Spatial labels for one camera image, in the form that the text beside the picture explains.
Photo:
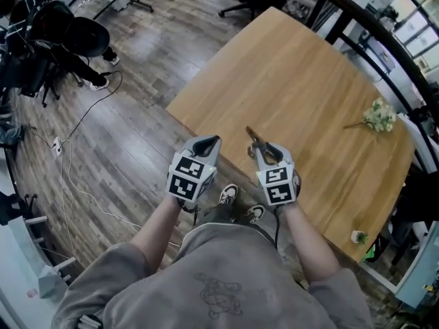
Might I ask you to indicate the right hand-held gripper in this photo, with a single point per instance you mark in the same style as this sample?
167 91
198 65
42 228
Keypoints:
276 183

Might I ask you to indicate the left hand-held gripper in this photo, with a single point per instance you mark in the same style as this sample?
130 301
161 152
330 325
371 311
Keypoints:
187 183

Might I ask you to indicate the person's right forearm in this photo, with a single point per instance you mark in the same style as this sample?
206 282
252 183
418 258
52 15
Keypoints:
308 245

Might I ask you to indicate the person's left forearm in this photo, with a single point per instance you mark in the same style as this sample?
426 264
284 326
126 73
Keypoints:
161 231

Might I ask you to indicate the person's right hand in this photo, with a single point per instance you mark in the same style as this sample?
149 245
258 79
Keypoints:
297 183

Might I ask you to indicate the person's right black-white shoe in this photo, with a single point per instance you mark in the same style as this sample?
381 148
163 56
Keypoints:
255 214

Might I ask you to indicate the person's black-white shoe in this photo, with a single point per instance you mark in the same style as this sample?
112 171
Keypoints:
229 193
255 214

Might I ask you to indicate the person's left black-white shoe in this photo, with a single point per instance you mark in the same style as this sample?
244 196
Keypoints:
229 193

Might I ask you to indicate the person's olive trousers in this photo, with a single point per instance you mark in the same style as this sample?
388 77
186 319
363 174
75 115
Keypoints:
223 214

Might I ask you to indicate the small white potted plant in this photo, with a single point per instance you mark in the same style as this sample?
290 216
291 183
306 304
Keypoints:
359 236

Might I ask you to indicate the person's grey sweatshirt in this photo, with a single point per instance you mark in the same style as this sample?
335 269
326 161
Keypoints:
219 286

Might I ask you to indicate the green bag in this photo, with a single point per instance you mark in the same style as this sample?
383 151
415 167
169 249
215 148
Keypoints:
369 254

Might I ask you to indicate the white flower bouquet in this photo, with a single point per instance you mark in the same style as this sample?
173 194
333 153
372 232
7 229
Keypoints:
379 115

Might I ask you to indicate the white power strip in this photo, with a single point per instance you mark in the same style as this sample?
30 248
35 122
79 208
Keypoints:
57 146

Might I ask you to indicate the black curved metal railing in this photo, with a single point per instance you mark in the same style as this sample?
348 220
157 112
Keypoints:
384 33

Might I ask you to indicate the black swivel chair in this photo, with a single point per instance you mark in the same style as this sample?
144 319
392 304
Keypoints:
32 77

